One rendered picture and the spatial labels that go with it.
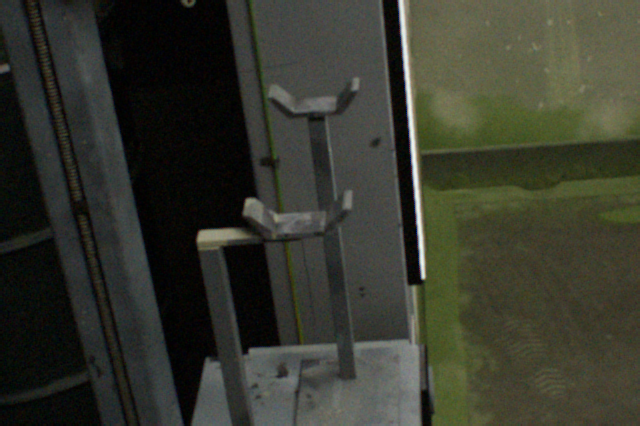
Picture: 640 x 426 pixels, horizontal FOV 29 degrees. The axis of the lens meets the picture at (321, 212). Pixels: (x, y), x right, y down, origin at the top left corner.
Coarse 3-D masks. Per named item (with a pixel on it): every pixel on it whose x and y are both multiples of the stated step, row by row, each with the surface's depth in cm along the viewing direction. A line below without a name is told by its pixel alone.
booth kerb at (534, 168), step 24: (528, 144) 293; (552, 144) 292; (576, 144) 292; (600, 144) 291; (624, 144) 291; (432, 168) 297; (456, 168) 297; (480, 168) 297; (504, 168) 296; (528, 168) 296; (552, 168) 296; (576, 168) 295; (600, 168) 295; (624, 168) 294
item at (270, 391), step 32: (288, 352) 128; (320, 352) 128; (384, 352) 126; (416, 352) 126; (256, 384) 124; (288, 384) 123; (416, 384) 121; (224, 416) 120; (256, 416) 120; (288, 416) 119; (416, 416) 117
